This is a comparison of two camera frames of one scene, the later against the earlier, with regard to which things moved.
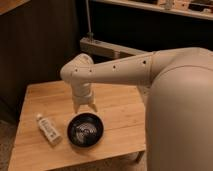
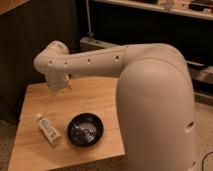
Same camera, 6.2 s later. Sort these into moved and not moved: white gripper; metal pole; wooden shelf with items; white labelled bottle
Moved: white gripper
Not moved: white labelled bottle; wooden shelf with items; metal pole
